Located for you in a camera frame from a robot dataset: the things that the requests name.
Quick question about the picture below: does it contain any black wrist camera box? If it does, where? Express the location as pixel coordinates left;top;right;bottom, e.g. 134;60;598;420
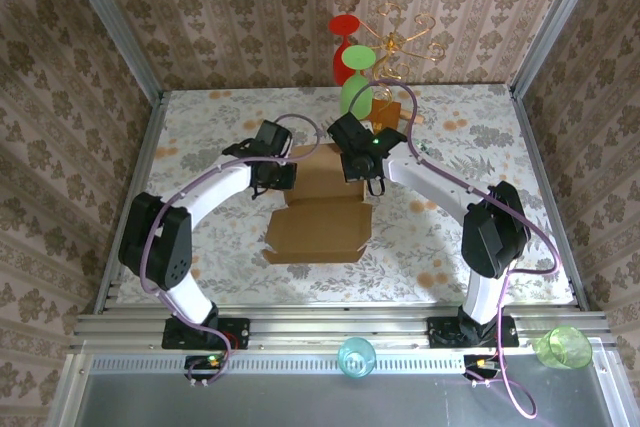
254;119;294;158
327;114;374;148

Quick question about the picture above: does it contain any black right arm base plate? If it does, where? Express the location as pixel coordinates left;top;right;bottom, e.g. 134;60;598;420
427;316;518;348

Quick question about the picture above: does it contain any small circuit board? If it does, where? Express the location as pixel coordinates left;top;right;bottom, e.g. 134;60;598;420
184;354;224;373
463;354;501;373

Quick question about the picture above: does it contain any small right circuit board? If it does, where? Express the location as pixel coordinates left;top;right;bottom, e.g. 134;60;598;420
463;354;501;373

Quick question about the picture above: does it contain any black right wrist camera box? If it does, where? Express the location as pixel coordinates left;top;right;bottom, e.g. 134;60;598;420
327;114;374;148

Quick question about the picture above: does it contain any aluminium frame post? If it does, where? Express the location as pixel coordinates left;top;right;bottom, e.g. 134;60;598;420
54;0;166;103
507;0;609;98

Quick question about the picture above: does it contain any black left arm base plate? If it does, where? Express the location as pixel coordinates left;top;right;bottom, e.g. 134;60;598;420
161;317;251;351

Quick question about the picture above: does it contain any green plastic wine glass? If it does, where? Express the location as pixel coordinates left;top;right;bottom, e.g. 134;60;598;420
339;44;377;121

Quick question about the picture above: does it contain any small left circuit board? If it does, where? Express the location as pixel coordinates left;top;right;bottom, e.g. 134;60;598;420
184;354;224;373

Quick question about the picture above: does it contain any brown cardboard box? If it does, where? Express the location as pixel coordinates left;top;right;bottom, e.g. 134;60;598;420
263;142;374;266

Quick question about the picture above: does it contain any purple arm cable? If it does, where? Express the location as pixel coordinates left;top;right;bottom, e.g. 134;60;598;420
141;113;324;387
347;79;561;421

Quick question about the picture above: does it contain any brown wooden board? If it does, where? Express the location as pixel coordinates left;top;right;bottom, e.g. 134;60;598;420
367;99;404;136

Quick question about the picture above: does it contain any gold wire glass rack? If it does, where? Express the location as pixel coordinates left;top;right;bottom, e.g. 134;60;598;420
367;1;446;103

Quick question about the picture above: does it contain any aluminium mounting rail beam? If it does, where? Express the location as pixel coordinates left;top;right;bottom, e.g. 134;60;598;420
69;311;614;353

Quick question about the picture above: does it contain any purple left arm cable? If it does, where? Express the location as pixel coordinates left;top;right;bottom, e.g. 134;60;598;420
141;113;324;387

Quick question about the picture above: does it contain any green transparent cup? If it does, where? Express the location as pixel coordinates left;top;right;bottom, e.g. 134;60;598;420
533;325;594;371

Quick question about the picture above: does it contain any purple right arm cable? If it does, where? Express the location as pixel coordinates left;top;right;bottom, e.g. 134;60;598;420
347;79;561;421

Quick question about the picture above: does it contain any aluminium table side rail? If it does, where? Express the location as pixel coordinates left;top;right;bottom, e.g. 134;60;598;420
92;91;169;316
509;86;589;311

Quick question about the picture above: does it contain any teal transparent cup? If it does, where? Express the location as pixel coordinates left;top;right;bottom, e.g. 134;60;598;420
337;336;377;378

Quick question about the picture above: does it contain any red plastic wine glass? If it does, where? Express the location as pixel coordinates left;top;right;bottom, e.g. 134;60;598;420
328;14;364;87

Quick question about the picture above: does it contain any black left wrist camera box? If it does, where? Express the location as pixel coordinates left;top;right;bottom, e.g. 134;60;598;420
254;119;294;158

